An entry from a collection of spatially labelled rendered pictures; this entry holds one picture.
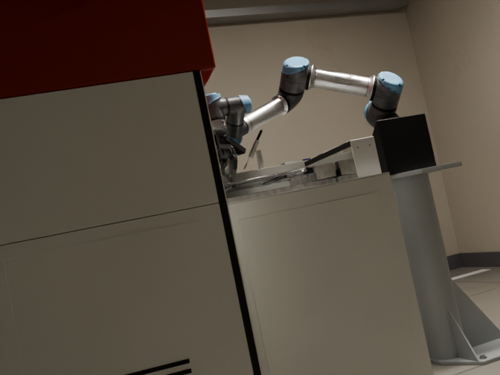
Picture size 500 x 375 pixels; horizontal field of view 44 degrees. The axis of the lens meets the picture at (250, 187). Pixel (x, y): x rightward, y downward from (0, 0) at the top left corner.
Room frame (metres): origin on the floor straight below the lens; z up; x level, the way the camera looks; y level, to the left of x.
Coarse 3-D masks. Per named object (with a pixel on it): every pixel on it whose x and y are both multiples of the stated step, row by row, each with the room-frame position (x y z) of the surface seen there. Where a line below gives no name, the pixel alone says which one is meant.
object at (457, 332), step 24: (432, 168) 2.54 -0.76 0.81; (408, 192) 2.61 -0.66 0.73; (408, 216) 2.63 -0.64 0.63; (432, 216) 2.62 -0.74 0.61; (408, 240) 2.65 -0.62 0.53; (432, 240) 2.61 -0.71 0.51; (432, 264) 2.61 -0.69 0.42; (432, 288) 2.61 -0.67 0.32; (456, 288) 2.71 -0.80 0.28; (432, 312) 2.62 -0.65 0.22; (456, 312) 2.63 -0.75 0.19; (480, 312) 2.75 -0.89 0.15; (432, 336) 2.64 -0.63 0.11; (456, 336) 2.59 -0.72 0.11; (480, 336) 2.74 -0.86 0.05; (432, 360) 2.65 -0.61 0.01; (456, 360) 2.57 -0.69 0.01; (480, 360) 2.51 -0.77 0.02
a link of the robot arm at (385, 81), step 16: (288, 64) 2.66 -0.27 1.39; (304, 64) 2.65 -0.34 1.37; (288, 80) 2.68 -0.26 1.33; (304, 80) 2.67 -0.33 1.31; (320, 80) 2.68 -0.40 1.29; (336, 80) 2.67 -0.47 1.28; (352, 80) 2.67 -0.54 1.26; (368, 80) 2.67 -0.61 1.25; (384, 80) 2.62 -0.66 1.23; (400, 80) 2.66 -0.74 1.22; (368, 96) 2.68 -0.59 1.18; (384, 96) 2.66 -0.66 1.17
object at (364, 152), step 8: (352, 144) 2.18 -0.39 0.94; (360, 144) 2.19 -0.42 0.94; (368, 144) 2.20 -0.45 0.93; (360, 152) 2.19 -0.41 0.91; (368, 152) 2.20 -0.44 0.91; (376, 152) 2.20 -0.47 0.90; (360, 160) 2.19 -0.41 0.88; (368, 160) 2.19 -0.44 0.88; (376, 160) 2.20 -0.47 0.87; (360, 168) 2.19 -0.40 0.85; (368, 168) 2.19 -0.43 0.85; (376, 168) 2.20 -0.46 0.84; (360, 176) 2.18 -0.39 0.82
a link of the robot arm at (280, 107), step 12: (276, 96) 2.74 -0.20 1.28; (288, 96) 2.73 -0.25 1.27; (300, 96) 2.75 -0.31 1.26; (264, 108) 2.66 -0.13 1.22; (276, 108) 2.69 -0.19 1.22; (288, 108) 2.74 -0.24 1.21; (252, 120) 2.59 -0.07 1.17; (264, 120) 2.64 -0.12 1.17; (228, 132) 2.54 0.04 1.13; (240, 132) 2.54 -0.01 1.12
